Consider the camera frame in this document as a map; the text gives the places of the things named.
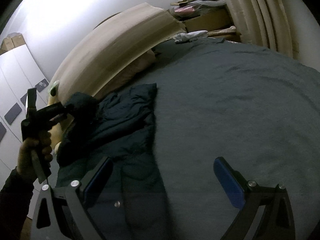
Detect dark puffer jacket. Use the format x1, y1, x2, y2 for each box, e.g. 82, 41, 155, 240
55, 82, 173, 240

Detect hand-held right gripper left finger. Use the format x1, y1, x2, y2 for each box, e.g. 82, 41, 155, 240
32, 156, 114, 240

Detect white wardrobe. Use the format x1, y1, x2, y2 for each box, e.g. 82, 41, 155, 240
0, 44, 50, 180

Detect light wooden board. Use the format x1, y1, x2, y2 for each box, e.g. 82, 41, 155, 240
207, 26, 242, 37

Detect beige curtain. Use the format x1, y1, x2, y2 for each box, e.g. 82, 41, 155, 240
217, 0, 300, 58

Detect person's left hand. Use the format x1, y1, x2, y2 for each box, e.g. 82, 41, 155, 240
16, 130, 53, 183

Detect white crumpled cloth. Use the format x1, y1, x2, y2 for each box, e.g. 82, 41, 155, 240
174, 30, 208, 43

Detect dark grey bed sheet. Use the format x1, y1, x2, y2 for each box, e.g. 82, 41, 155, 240
56, 39, 320, 240

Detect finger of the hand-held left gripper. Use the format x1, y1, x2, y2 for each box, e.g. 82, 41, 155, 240
37, 102, 69, 117
49, 114, 68, 128

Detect yellow plush toy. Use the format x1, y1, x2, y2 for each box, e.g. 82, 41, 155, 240
47, 87, 75, 155

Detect beige pillow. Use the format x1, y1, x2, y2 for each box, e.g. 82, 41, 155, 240
100, 49, 157, 98

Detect cardboard box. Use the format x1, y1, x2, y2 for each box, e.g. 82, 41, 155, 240
184, 7, 233, 33

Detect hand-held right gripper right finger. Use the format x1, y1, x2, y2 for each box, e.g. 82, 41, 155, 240
213, 156, 297, 240

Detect cardboard boxes on wardrobe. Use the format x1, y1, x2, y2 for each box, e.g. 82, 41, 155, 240
10, 32, 26, 47

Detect beige padded headboard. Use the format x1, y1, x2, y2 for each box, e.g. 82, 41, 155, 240
51, 2, 187, 105

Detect pink flat item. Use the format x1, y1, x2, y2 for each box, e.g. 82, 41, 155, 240
175, 6, 199, 14

